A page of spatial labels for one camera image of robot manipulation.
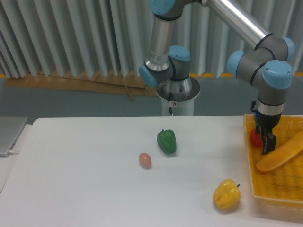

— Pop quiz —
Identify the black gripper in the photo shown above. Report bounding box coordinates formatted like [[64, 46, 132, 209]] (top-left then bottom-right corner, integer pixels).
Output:
[[254, 112, 281, 155]]

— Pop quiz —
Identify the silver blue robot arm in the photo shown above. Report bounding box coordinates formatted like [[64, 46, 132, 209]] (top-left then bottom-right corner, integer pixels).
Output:
[[139, 0, 295, 154]]

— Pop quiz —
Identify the yellow woven basket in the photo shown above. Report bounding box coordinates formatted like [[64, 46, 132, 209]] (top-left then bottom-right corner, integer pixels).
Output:
[[243, 113, 303, 207]]

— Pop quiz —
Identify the red tomato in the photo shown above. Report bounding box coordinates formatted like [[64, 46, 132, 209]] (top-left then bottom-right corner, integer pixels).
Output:
[[250, 128, 263, 147]]

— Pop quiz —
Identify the orange bread loaf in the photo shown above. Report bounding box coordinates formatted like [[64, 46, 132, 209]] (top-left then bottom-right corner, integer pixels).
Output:
[[256, 131, 303, 173]]

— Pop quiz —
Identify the yellow bell pepper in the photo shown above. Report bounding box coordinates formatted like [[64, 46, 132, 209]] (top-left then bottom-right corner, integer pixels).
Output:
[[213, 179, 241, 210]]

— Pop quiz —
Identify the green bell pepper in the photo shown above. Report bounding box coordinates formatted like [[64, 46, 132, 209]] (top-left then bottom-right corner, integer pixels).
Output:
[[157, 129, 177, 155]]

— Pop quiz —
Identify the brown egg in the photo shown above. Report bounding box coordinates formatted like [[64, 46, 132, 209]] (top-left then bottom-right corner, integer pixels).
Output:
[[139, 153, 152, 169]]

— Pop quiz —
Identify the brown cardboard sheet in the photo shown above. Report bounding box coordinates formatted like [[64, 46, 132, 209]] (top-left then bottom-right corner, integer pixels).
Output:
[[5, 70, 157, 100]]

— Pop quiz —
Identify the silver laptop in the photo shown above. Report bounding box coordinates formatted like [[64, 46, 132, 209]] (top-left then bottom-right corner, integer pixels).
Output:
[[0, 116, 28, 157]]

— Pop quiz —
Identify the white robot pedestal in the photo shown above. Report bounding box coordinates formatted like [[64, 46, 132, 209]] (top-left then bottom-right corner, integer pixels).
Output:
[[156, 76, 200, 116]]

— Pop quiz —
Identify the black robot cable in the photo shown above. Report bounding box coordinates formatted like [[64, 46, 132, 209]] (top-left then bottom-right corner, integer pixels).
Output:
[[168, 92, 175, 117]]

